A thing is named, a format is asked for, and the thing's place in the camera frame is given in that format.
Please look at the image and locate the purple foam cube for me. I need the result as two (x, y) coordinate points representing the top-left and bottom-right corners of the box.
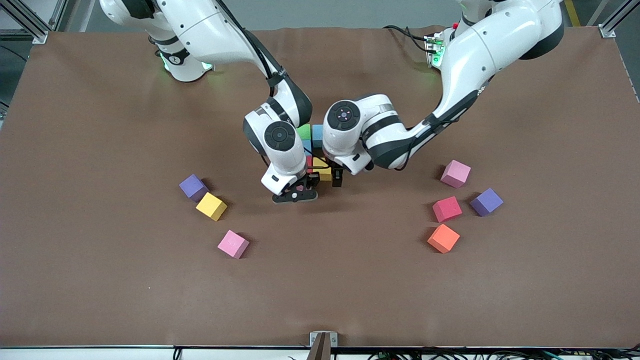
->
(469, 187), (504, 217)
(179, 174), (209, 203)

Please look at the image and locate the black base cable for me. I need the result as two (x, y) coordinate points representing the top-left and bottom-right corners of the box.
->
(382, 24), (432, 54)

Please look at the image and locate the brown table cover sheet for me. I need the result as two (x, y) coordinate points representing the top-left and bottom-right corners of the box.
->
(0, 25), (640, 348)

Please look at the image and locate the yellow foam cube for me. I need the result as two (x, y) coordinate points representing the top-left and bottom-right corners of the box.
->
(312, 157), (334, 182)
(195, 192), (228, 222)

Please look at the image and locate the grey metal bracket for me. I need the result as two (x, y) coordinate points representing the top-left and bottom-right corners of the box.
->
(309, 331), (339, 349)

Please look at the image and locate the orange foam cube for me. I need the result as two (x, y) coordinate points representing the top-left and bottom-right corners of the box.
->
(427, 223), (461, 254)

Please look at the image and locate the white table edge rail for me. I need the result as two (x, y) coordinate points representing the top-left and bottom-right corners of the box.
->
(0, 345), (640, 360)

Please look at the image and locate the tangled black cable bundle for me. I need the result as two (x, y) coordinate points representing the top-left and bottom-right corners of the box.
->
(367, 348), (640, 360)

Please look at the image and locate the aluminium frame profile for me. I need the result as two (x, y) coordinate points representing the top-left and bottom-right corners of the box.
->
(597, 0), (640, 39)
(0, 0), (68, 45)

